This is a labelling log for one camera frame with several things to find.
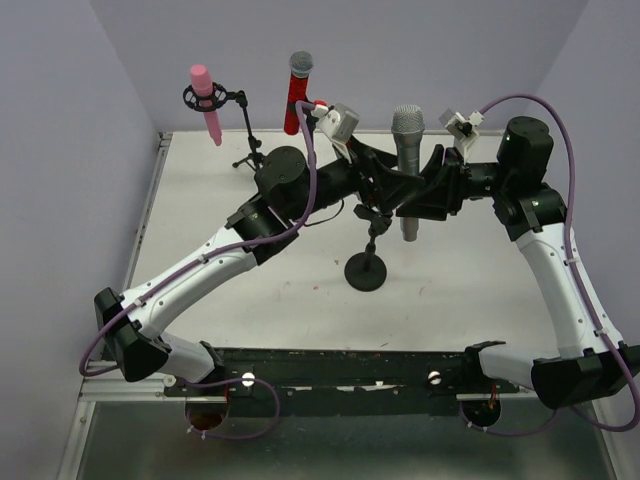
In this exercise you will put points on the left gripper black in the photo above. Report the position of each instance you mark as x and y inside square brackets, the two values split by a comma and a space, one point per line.
[367, 174]

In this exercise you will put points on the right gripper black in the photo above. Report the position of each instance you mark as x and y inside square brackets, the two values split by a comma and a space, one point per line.
[454, 180]

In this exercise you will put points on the silver microphone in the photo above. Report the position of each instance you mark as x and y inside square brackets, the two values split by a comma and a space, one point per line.
[408, 130]

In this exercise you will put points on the black round base stand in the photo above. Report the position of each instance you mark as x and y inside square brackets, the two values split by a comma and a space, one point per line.
[366, 271]
[308, 115]

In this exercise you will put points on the red glitter microphone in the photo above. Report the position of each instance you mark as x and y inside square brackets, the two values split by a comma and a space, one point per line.
[301, 64]

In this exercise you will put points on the black tripod shock mount stand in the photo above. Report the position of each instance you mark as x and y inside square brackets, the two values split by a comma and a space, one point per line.
[254, 159]

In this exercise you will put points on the pink microphone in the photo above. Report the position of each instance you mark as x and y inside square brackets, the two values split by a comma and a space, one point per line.
[203, 88]

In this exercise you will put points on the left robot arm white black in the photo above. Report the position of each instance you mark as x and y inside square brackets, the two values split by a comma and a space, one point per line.
[290, 187]

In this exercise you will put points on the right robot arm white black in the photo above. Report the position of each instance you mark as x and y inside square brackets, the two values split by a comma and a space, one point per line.
[592, 354]

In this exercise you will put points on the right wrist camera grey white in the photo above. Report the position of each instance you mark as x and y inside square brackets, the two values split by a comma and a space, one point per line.
[463, 129]

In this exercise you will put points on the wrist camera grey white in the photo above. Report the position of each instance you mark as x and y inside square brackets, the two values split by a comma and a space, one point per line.
[463, 129]
[337, 122]

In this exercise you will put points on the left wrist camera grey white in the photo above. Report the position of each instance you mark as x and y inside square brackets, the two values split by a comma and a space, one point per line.
[337, 122]

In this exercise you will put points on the black mounting base plate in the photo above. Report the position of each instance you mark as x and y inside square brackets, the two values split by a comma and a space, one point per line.
[260, 383]

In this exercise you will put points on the aluminium rail frame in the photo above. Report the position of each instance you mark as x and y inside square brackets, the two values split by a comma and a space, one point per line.
[460, 283]

